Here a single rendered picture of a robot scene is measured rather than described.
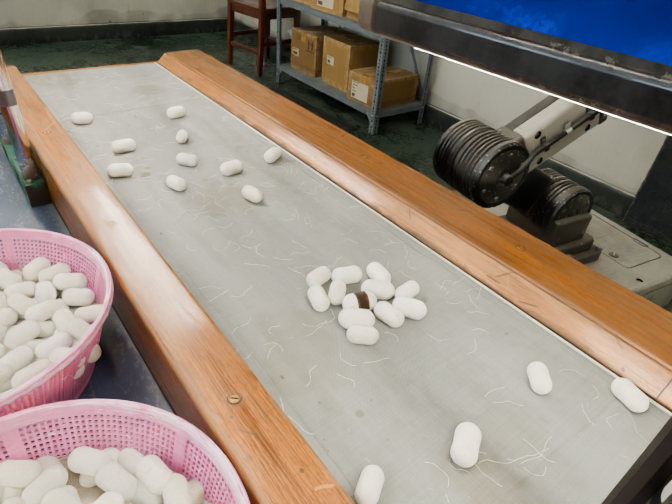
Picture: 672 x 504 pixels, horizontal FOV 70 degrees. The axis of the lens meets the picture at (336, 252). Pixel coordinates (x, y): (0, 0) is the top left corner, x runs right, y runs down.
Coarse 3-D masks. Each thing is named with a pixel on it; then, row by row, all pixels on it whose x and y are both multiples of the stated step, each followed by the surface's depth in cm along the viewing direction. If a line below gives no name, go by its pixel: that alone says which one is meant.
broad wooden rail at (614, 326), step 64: (192, 64) 113; (256, 128) 90; (320, 128) 87; (384, 192) 70; (448, 192) 71; (448, 256) 61; (512, 256) 59; (576, 320) 51; (640, 320) 51; (640, 384) 46
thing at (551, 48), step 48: (384, 0) 24; (432, 0) 22; (480, 0) 21; (528, 0) 19; (576, 0) 18; (624, 0) 17; (432, 48) 22; (480, 48) 20; (528, 48) 19; (576, 48) 18; (624, 48) 17; (576, 96) 18; (624, 96) 17
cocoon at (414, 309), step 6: (396, 300) 51; (402, 300) 51; (408, 300) 51; (414, 300) 51; (396, 306) 51; (402, 306) 51; (408, 306) 51; (414, 306) 51; (420, 306) 50; (408, 312) 51; (414, 312) 50; (420, 312) 50; (426, 312) 51; (414, 318) 51; (420, 318) 51
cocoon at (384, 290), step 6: (366, 282) 53; (372, 282) 53; (378, 282) 53; (384, 282) 53; (366, 288) 53; (372, 288) 53; (378, 288) 53; (384, 288) 53; (390, 288) 53; (378, 294) 53; (384, 294) 53; (390, 294) 53
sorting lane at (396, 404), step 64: (64, 128) 84; (128, 128) 86; (192, 128) 88; (128, 192) 68; (192, 192) 70; (320, 192) 73; (192, 256) 58; (256, 256) 59; (320, 256) 60; (384, 256) 61; (256, 320) 50; (320, 320) 50; (448, 320) 52; (512, 320) 53; (320, 384) 44; (384, 384) 44; (448, 384) 45; (512, 384) 46; (576, 384) 46; (320, 448) 39; (384, 448) 39; (448, 448) 40; (512, 448) 40; (576, 448) 41; (640, 448) 41
